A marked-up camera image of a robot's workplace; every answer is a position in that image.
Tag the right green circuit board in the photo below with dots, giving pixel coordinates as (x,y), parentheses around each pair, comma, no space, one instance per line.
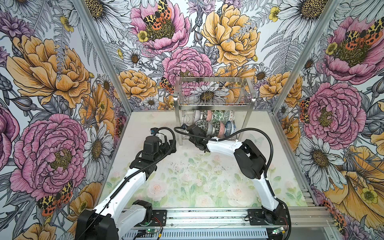
(276,231)

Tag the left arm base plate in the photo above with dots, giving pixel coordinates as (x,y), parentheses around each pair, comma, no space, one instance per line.
(159,219)

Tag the dark leaf pattern bowl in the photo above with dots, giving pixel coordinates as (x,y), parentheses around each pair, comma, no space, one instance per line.
(216,128)

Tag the green circuit board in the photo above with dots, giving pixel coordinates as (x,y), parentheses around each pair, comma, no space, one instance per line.
(276,231)
(150,233)

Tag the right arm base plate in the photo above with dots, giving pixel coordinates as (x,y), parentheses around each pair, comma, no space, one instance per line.
(263,217)

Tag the green leaf pattern bowl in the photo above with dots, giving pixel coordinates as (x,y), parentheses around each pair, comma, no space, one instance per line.
(219,116)

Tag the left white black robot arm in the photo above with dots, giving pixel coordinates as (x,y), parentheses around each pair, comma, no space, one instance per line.
(109,220)

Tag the right aluminium frame post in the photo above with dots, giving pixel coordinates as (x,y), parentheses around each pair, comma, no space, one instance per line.
(320,27)

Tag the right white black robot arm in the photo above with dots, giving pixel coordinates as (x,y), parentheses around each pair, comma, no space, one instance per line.
(252,163)

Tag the aluminium front rail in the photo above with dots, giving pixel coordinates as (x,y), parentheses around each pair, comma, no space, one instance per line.
(184,218)

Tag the steel two-tier dish rack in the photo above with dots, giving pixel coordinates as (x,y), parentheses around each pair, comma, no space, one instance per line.
(213,93)

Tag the left aluminium frame post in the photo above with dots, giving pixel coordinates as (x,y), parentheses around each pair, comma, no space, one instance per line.
(95,37)

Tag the blue floral bowl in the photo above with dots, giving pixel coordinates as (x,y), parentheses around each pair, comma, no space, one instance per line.
(230,127)

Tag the left green circuit board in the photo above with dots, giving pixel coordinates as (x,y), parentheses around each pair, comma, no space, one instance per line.
(150,233)

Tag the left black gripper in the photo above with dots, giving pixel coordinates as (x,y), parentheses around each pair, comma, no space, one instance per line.
(166,146)

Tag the aluminium frame post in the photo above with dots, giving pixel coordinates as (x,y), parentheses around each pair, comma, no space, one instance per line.
(95,37)
(320,27)

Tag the white vented cable duct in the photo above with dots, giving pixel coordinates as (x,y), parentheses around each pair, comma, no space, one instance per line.
(206,234)

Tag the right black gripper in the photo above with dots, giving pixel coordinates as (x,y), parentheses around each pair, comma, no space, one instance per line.
(192,139)

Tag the dark blue-grey bowl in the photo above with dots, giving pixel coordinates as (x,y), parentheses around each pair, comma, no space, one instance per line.
(197,115)

